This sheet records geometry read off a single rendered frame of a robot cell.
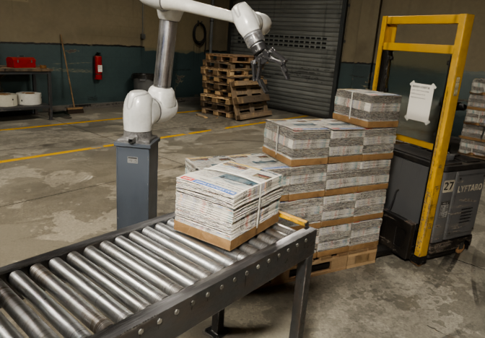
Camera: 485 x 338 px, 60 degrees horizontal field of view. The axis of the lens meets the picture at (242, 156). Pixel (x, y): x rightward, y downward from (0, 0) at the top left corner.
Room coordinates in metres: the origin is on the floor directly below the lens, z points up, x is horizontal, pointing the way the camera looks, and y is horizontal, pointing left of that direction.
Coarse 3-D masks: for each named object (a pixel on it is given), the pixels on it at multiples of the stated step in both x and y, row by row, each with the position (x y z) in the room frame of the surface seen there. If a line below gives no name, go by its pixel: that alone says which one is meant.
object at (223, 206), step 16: (192, 176) 1.62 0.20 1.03; (208, 176) 1.64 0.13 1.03; (192, 192) 1.55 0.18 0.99; (208, 192) 1.51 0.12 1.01; (224, 192) 1.47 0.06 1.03; (240, 192) 1.49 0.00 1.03; (176, 208) 1.60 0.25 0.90; (192, 208) 1.56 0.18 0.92; (208, 208) 1.51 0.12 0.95; (224, 208) 1.47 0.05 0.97; (240, 208) 1.50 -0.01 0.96; (192, 224) 1.55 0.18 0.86; (208, 224) 1.51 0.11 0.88; (224, 224) 1.47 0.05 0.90; (240, 224) 1.51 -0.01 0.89
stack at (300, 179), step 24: (192, 168) 2.49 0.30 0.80; (264, 168) 2.50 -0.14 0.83; (288, 168) 2.55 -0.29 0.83; (312, 168) 2.64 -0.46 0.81; (336, 168) 2.74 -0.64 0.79; (288, 192) 2.56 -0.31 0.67; (312, 216) 2.66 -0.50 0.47; (336, 216) 2.76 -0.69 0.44; (336, 240) 2.78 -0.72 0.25; (312, 264) 2.68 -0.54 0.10; (336, 264) 2.79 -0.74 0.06
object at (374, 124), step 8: (344, 120) 3.05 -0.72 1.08; (352, 120) 2.97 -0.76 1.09; (360, 120) 2.90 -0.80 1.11; (392, 152) 2.96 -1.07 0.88; (376, 184) 2.91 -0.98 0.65; (384, 184) 2.95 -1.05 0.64; (360, 216) 2.86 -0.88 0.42; (368, 216) 2.90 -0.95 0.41; (376, 216) 2.94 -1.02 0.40; (376, 240) 2.96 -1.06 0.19; (352, 248) 2.85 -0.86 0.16; (360, 248) 2.89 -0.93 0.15
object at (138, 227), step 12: (168, 216) 1.74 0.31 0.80; (132, 228) 1.59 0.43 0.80; (84, 240) 1.46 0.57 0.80; (96, 240) 1.47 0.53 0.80; (108, 240) 1.49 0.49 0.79; (48, 252) 1.35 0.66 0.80; (60, 252) 1.36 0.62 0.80; (12, 264) 1.26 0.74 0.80; (24, 264) 1.26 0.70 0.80; (0, 276) 1.19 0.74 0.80; (12, 288) 1.22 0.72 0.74
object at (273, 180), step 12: (216, 168) 1.77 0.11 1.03; (228, 168) 1.78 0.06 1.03; (240, 168) 1.78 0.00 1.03; (252, 168) 1.80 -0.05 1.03; (264, 180) 1.65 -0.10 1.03; (276, 180) 1.71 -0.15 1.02; (264, 192) 1.63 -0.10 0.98; (276, 192) 1.72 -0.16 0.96; (264, 204) 1.64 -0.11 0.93; (276, 204) 1.74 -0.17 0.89; (264, 216) 1.66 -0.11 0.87
